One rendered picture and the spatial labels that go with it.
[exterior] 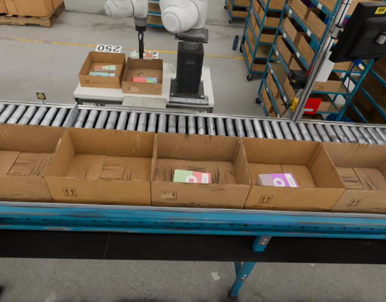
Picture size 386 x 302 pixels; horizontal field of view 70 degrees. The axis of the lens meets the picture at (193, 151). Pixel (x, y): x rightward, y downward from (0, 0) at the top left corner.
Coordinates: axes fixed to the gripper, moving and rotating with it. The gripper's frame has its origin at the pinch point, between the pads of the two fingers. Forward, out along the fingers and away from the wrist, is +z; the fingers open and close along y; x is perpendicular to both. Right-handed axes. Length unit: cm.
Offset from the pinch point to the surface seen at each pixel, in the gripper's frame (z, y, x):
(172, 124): 19, -61, -23
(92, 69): 18.7, 4.9, 39.4
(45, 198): 2, -132, 29
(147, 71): 18.2, 5.5, -3.7
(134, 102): 19.0, -37.6, 2.9
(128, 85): 12.2, -27.0, 7.6
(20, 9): 73, 283, 209
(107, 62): 17.7, 16.7, 29.1
